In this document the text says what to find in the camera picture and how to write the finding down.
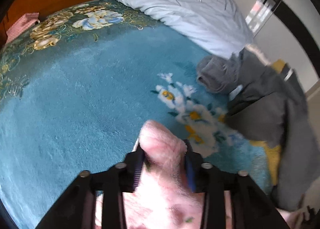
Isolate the blue floral blanket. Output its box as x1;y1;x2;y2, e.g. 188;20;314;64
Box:
0;0;275;229

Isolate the pink checked cloth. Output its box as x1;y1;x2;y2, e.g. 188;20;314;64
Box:
5;12;40;43

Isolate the light blue floral quilt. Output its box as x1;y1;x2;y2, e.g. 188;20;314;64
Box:
108;0;254;60

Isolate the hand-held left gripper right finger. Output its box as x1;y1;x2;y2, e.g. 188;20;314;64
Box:
184;140;290;229

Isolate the yellow garment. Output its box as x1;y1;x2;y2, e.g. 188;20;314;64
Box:
249;59;288;187

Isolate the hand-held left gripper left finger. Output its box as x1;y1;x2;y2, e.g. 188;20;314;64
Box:
36;150;145;229

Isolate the pink fleece garment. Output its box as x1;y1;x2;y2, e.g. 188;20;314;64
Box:
94;120;304;229

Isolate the dark grey garment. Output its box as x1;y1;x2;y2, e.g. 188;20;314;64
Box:
225;49;310;212

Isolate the light grey garment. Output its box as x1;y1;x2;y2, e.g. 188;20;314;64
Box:
196;50;247;95

